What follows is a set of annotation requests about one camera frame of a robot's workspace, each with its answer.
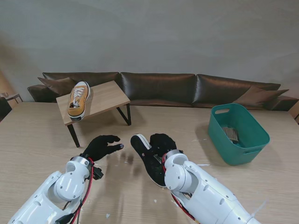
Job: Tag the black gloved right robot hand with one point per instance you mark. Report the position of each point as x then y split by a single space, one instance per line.
163 144

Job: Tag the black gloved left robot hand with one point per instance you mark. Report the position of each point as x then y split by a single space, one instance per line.
100 147

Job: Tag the yellow canvas sneaker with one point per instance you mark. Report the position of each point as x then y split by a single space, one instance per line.
78 100
146 158

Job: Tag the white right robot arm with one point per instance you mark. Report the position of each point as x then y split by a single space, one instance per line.
205 189

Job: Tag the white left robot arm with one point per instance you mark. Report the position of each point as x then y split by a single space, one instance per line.
53 193

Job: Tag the small wooden bench black legs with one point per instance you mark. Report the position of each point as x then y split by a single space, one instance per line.
105 102

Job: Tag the brown leather sofa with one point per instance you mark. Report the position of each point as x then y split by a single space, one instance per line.
158 86

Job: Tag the brown sofa cushion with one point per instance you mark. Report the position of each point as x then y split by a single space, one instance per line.
56 85
259 96

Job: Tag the green plastic basin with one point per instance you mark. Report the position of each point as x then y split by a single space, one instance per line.
245 154

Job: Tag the small wooden side table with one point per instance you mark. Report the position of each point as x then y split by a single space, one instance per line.
14 95

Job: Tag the dark chair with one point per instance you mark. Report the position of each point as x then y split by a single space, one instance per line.
4 108

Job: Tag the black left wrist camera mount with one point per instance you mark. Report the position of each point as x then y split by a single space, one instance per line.
98 173

